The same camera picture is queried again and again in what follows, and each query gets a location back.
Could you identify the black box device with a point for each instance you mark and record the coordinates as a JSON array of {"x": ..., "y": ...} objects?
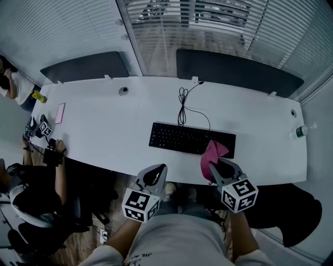
[{"x": 50, "y": 156}]

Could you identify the person's right shoe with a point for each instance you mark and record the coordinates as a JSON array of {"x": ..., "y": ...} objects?
[{"x": 191, "y": 194}]

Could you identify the pink smartphone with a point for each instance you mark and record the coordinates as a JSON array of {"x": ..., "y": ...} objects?
[{"x": 60, "y": 113}]

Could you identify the person's light grey shirt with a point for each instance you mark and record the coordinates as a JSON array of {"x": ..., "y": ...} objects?
[{"x": 179, "y": 241}]

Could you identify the grey and black office chair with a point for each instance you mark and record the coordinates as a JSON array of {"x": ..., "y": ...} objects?
[{"x": 72, "y": 215}]

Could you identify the person's right forearm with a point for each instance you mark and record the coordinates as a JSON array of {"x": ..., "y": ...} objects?
[{"x": 243, "y": 233}]

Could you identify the person's shoe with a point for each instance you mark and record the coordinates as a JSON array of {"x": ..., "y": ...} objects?
[
  {"x": 170, "y": 191},
  {"x": 191, "y": 194}
]

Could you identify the pink cloth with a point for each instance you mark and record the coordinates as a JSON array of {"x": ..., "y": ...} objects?
[{"x": 212, "y": 152}]

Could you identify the clear bottle with green label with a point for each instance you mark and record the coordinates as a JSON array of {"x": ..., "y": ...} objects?
[{"x": 301, "y": 130}]

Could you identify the person's left forearm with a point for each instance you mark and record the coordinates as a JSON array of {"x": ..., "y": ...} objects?
[{"x": 122, "y": 233}]

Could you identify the black keyboard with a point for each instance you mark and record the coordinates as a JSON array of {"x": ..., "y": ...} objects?
[{"x": 182, "y": 137}]

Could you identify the person's left shoe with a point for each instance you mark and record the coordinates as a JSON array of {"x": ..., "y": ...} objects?
[{"x": 170, "y": 191}]

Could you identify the short dark desk divider panel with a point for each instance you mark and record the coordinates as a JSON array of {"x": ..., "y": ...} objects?
[{"x": 86, "y": 66}]

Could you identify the white power strip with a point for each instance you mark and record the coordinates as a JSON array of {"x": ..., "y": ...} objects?
[{"x": 104, "y": 236}]

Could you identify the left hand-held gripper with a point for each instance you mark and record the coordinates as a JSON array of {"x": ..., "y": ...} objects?
[{"x": 140, "y": 205}]

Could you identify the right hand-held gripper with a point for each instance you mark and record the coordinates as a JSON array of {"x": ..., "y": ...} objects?
[{"x": 239, "y": 194}]

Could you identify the long dark desk divider panel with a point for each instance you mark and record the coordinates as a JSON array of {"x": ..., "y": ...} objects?
[{"x": 234, "y": 70}]

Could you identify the person's legs in jeans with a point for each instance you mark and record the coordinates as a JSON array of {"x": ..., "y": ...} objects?
[{"x": 187, "y": 209}]

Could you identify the yellow drink bottle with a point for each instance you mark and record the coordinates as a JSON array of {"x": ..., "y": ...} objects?
[{"x": 39, "y": 96}]

